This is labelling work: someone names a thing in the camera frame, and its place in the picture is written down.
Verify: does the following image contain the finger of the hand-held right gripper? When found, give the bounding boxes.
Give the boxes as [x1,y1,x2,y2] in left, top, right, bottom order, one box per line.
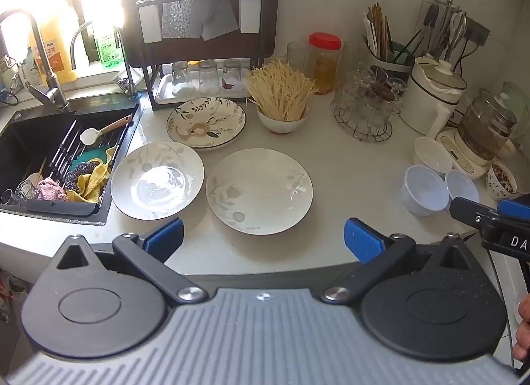
[498,198,530,222]
[450,197,498,232]

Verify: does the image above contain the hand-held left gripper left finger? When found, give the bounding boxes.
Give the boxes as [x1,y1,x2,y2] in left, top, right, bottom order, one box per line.
[56,218,209,305]

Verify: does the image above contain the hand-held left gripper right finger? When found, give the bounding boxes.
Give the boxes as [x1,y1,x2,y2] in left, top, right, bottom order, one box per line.
[322,217,475,303]

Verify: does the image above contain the white leaf print plate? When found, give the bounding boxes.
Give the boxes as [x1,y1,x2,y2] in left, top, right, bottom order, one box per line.
[110,141,205,221]
[206,148,314,236]

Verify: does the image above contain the plain white bowl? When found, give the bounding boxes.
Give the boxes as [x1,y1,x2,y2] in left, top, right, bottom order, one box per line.
[413,137,454,174]

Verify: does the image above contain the orange rimmed plate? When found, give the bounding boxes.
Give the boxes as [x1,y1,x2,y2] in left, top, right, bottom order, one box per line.
[168,128,246,151]

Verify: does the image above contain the rabbit print plate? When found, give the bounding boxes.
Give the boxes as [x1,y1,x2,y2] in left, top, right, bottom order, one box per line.
[167,97,246,149]

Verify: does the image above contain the person's right hand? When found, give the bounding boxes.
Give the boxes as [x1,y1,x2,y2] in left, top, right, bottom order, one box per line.
[512,291,530,363]

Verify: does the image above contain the speckled bowl of grains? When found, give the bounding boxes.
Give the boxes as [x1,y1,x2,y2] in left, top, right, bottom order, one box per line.
[486,160,518,201]

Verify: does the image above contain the glass electric kettle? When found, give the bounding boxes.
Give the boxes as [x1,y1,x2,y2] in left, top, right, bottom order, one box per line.
[457,89,518,162]

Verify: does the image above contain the yellow dish cloth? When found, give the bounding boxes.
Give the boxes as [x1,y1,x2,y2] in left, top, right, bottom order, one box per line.
[66,147,117,202]

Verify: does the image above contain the dark sparkly scrubber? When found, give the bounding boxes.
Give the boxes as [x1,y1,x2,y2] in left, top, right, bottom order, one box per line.
[62,161,98,191]

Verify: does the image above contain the teal silicone mat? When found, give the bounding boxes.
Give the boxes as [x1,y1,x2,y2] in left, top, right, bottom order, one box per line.
[75,145,114,166]

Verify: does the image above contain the white electric pot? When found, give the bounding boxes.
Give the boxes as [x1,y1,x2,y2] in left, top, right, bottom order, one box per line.
[399,57,468,141]

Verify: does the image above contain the pink dish cloth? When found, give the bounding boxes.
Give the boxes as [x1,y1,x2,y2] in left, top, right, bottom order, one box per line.
[35,178,69,202]

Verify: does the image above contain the orange rimmed white bowl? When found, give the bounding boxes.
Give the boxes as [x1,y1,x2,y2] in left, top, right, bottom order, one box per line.
[257,103,310,135]

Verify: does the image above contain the white drip tray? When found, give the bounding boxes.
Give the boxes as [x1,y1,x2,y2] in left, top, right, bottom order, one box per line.
[155,63,253,105]

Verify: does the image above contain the cluster of glass cups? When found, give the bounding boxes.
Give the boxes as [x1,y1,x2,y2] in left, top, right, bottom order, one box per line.
[333,64,408,133]

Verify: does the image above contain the glass pot lid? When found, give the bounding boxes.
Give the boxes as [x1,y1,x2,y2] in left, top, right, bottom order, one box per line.
[414,57,468,91]

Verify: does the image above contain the small glass cup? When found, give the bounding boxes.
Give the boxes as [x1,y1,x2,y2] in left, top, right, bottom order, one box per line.
[14,180,38,205]

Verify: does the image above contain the clear drinking glass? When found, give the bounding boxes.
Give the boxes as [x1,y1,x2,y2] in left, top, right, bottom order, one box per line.
[171,61,193,87]
[221,59,243,89]
[198,59,220,93]

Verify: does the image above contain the bowl of dry noodles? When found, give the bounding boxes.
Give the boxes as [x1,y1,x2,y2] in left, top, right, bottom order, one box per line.
[247,58,319,121]

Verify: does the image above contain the dark metal dish rack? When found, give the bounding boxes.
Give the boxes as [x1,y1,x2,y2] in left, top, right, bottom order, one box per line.
[124,0,282,111]

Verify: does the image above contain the black kitchen sink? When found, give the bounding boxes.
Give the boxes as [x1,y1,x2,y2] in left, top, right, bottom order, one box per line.
[0,97,141,226]

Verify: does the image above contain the red lid plastic jar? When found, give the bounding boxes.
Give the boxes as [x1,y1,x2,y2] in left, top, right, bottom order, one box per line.
[308,33,344,95]

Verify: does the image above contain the row of hanging utensils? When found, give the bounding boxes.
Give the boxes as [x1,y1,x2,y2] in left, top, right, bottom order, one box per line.
[418,0,470,60]

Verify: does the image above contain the dark metal pull-out faucet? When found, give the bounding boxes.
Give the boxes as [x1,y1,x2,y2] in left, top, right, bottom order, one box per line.
[0,9,69,110]

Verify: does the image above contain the green dish soap bottle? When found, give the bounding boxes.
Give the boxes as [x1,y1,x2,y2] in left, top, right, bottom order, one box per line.
[93,23,125,69]

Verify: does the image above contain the textured glass tumbler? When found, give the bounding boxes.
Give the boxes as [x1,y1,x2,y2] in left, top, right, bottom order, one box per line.
[287,41,317,79]

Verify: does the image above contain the bundle of wooden chopsticks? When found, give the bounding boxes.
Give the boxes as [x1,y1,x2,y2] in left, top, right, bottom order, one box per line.
[363,3,398,62]

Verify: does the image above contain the orange detergent bottle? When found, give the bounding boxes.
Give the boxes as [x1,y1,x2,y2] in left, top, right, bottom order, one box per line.
[28,16,79,83]

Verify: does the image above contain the white cutlery holder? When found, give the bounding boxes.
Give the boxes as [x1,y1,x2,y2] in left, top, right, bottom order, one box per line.
[239,0,263,33]
[138,4,163,44]

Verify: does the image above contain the textured metal cutting board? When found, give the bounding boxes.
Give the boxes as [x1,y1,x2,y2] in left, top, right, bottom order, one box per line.
[161,0,199,40]

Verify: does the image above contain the grey cutting board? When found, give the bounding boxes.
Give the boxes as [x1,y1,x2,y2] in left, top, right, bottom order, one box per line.
[192,0,241,40]

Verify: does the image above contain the metal wire basket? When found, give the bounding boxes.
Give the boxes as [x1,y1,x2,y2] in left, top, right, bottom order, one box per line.
[331,79,402,142]

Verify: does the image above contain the white spatula wooden handle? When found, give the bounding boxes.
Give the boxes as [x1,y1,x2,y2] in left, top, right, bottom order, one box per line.
[80,115,133,144]

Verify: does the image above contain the dark wall socket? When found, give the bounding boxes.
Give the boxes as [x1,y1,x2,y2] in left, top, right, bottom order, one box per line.
[459,16,491,46]

